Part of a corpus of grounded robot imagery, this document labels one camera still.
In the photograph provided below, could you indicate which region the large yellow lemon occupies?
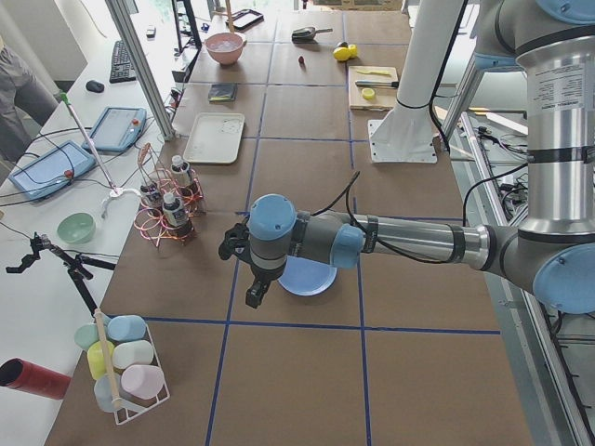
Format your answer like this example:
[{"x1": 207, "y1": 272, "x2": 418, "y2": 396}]
[{"x1": 333, "y1": 46, "x2": 351, "y2": 62}]

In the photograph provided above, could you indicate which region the mint green bowl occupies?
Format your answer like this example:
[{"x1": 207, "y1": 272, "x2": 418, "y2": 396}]
[{"x1": 57, "y1": 213, "x2": 96, "y2": 244}]

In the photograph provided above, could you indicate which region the pink cup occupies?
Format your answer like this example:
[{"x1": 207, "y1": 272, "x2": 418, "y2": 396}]
[{"x1": 121, "y1": 364, "x2": 165, "y2": 400}]

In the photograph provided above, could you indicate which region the left tea bottle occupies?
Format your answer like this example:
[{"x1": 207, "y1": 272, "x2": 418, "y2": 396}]
[{"x1": 162, "y1": 192, "x2": 193, "y2": 238}]

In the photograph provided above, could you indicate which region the far blue teach pendant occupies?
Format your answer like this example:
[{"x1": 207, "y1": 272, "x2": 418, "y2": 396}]
[{"x1": 89, "y1": 107, "x2": 147, "y2": 153}]

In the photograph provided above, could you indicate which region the mint green cup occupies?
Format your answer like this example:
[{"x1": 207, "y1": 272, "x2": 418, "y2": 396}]
[{"x1": 73, "y1": 322, "x2": 99, "y2": 351}]

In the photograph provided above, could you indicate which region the light blue cup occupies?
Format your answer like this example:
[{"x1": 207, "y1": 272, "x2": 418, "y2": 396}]
[{"x1": 107, "y1": 315, "x2": 147, "y2": 343}]

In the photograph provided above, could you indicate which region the yellow cup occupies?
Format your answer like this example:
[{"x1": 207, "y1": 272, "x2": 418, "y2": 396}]
[{"x1": 86, "y1": 341, "x2": 107, "y2": 381}]

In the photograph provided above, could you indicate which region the white wire cup rack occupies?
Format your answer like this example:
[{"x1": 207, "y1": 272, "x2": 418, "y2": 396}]
[{"x1": 94, "y1": 309, "x2": 170, "y2": 426}]

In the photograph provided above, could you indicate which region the white pole stand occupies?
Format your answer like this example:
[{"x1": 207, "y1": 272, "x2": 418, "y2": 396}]
[{"x1": 59, "y1": 91, "x2": 141, "y2": 218}]

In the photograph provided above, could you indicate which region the light blue round plate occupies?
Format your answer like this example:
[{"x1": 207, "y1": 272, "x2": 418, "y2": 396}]
[{"x1": 278, "y1": 256, "x2": 337, "y2": 296}]

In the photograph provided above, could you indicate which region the black tripod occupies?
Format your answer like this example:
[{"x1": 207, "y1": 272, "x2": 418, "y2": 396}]
[{"x1": 5, "y1": 232, "x2": 117, "y2": 318}]

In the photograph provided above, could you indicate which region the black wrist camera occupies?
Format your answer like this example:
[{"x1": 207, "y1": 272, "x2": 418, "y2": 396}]
[{"x1": 218, "y1": 223, "x2": 250, "y2": 261}]

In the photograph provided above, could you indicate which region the copper wire bottle rack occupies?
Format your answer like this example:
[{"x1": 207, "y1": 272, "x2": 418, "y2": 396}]
[{"x1": 134, "y1": 143, "x2": 205, "y2": 246}]

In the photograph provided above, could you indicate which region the back tea bottle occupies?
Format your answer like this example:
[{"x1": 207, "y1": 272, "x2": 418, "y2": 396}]
[{"x1": 139, "y1": 177, "x2": 163, "y2": 217}]

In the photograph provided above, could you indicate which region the lemon half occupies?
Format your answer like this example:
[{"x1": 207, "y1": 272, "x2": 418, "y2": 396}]
[{"x1": 361, "y1": 87, "x2": 376, "y2": 100}]

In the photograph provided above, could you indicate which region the right tea bottle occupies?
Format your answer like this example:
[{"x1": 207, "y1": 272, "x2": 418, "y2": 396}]
[{"x1": 171, "y1": 155, "x2": 196, "y2": 196}]

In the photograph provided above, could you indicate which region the white cup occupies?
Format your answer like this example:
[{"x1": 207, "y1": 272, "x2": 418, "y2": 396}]
[{"x1": 112, "y1": 340, "x2": 154, "y2": 370}]

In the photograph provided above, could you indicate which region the wooden cutting board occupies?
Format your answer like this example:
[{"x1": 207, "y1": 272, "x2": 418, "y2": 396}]
[{"x1": 348, "y1": 66, "x2": 399, "y2": 112}]

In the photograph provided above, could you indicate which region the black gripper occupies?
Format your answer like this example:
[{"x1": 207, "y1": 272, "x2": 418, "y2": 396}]
[{"x1": 239, "y1": 246, "x2": 284, "y2": 308}]

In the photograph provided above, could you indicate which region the aluminium frame post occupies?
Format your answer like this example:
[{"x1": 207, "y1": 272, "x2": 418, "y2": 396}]
[{"x1": 105, "y1": 0, "x2": 175, "y2": 141}]

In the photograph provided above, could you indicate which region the tea bottle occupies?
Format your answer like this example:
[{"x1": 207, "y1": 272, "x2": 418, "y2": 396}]
[
  {"x1": 162, "y1": 192, "x2": 193, "y2": 238},
  {"x1": 171, "y1": 155, "x2": 196, "y2": 196},
  {"x1": 139, "y1": 177, "x2": 163, "y2": 217}
]

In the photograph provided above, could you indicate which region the grey folded cloth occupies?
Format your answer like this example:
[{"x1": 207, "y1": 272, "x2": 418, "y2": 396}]
[{"x1": 208, "y1": 83, "x2": 238, "y2": 103}]

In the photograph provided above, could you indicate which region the yellow plastic knife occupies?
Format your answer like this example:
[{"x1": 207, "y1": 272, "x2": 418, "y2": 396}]
[{"x1": 355, "y1": 69, "x2": 392, "y2": 77}]

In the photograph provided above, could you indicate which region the cream bear tray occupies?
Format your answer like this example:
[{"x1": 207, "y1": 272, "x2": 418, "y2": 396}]
[{"x1": 182, "y1": 112, "x2": 245, "y2": 164}]

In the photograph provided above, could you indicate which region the black computer mouse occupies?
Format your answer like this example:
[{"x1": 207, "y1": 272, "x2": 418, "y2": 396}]
[{"x1": 86, "y1": 80, "x2": 105, "y2": 93}]

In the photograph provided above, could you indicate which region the pink bowl with ice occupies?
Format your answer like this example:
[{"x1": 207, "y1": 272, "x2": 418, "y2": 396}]
[{"x1": 205, "y1": 33, "x2": 247, "y2": 66}]

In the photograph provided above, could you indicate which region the near blue teach pendant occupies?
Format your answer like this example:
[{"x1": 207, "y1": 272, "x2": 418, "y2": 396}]
[{"x1": 8, "y1": 140, "x2": 96, "y2": 200}]

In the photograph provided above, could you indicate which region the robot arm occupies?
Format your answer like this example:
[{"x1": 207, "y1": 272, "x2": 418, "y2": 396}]
[{"x1": 218, "y1": 1, "x2": 594, "y2": 314}]

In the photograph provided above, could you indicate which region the red cylinder tube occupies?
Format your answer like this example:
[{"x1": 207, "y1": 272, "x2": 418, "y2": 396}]
[{"x1": 1, "y1": 358, "x2": 71, "y2": 400}]

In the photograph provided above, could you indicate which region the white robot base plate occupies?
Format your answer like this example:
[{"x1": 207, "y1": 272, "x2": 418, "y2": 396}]
[{"x1": 367, "y1": 117, "x2": 437, "y2": 164}]

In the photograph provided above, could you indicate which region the black keyboard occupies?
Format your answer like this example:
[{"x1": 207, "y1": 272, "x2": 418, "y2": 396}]
[{"x1": 109, "y1": 40, "x2": 137, "y2": 84}]

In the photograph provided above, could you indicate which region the blue teach pendant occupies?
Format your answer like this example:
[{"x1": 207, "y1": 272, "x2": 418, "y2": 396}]
[
  {"x1": 8, "y1": 140, "x2": 96, "y2": 200},
  {"x1": 89, "y1": 107, "x2": 147, "y2": 153}
]

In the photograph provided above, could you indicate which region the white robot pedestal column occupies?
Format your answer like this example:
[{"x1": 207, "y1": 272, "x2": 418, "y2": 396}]
[{"x1": 395, "y1": 0, "x2": 481, "y2": 111}]

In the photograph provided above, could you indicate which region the silver handled knife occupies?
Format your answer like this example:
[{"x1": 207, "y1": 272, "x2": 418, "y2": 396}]
[{"x1": 354, "y1": 80, "x2": 400, "y2": 88}]

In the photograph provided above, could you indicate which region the pale blue cup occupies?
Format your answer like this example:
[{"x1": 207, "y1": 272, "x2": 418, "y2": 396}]
[{"x1": 94, "y1": 374, "x2": 117, "y2": 413}]

